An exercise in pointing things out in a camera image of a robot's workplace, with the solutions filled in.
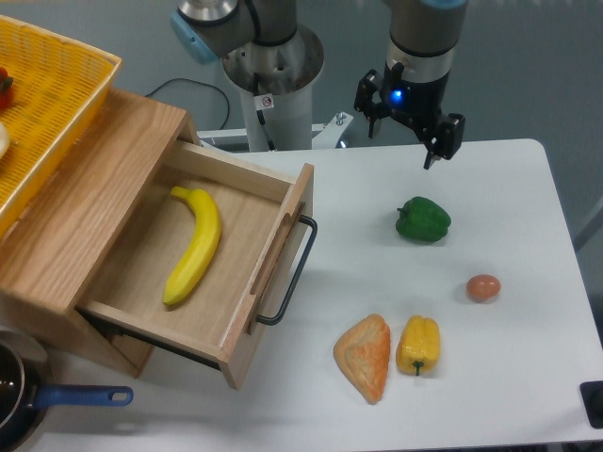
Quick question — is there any green bell pepper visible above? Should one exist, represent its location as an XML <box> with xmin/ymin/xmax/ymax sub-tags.
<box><xmin>395</xmin><ymin>197</ymin><xmax>451</xmax><ymax>243</ymax></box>

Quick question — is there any black cable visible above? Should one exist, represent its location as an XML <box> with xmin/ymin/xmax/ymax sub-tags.
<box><xmin>144</xmin><ymin>77</ymin><xmax>231</xmax><ymax>132</ymax></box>

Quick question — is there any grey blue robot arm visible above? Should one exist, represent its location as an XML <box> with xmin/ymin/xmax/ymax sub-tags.
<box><xmin>171</xmin><ymin>1</ymin><xmax>467</xmax><ymax>168</ymax></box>

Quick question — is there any white item in basket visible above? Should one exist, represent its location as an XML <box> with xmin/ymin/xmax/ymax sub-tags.
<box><xmin>0</xmin><ymin>122</ymin><xmax>10</xmax><ymax>157</ymax></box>

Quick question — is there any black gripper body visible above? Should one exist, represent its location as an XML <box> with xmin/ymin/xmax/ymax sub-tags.
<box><xmin>380</xmin><ymin>63</ymin><xmax>448</xmax><ymax>139</ymax></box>

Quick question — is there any black object at table edge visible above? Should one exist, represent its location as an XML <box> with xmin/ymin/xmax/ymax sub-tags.
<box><xmin>579</xmin><ymin>380</ymin><xmax>603</xmax><ymax>429</ymax></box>

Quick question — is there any black metal drawer handle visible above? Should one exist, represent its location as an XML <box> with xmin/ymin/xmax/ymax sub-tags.
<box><xmin>255</xmin><ymin>214</ymin><xmax>318</xmax><ymax>327</ymax></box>

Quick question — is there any orange bread piece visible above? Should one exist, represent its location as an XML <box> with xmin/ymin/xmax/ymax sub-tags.
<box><xmin>333</xmin><ymin>314</ymin><xmax>391</xmax><ymax>405</ymax></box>

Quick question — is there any yellow bell pepper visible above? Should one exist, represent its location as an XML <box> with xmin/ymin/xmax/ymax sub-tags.
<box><xmin>396</xmin><ymin>315</ymin><xmax>441</xmax><ymax>376</ymax></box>

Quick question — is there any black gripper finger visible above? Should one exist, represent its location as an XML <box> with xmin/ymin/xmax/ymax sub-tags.
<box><xmin>353</xmin><ymin>70</ymin><xmax>390</xmax><ymax>138</ymax></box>
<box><xmin>422</xmin><ymin>113</ymin><xmax>465</xmax><ymax>170</ymax></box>

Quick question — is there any yellow plastic basket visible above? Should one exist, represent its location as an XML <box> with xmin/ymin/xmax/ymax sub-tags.
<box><xmin>1</xmin><ymin>16</ymin><xmax>122</xmax><ymax>233</ymax></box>

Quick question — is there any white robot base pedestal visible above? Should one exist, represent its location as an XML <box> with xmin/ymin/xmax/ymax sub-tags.
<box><xmin>222</xmin><ymin>24</ymin><xmax>324</xmax><ymax>153</ymax></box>

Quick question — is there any yellow banana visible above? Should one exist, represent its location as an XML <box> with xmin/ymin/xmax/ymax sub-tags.
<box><xmin>162</xmin><ymin>186</ymin><xmax>222</xmax><ymax>307</ymax></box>

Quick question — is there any brown egg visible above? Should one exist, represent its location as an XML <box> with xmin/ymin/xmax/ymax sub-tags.
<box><xmin>465</xmin><ymin>274</ymin><xmax>501</xmax><ymax>302</ymax></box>

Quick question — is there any blue handled black pan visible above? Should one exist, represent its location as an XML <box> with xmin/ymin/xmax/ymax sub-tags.
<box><xmin>1</xmin><ymin>331</ymin><xmax>134</xmax><ymax>451</ymax></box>

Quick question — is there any red tomato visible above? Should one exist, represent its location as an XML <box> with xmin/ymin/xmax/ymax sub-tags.
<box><xmin>0</xmin><ymin>67</ymin><xmax>14</xmax><ymax>110</ymax></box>

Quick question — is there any wooden drawer cabinet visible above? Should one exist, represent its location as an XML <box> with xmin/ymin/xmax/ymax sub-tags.
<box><xmin>1</xmin><ymin>89</ymin><xmax>198</xmax><ymax>377</ymax></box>

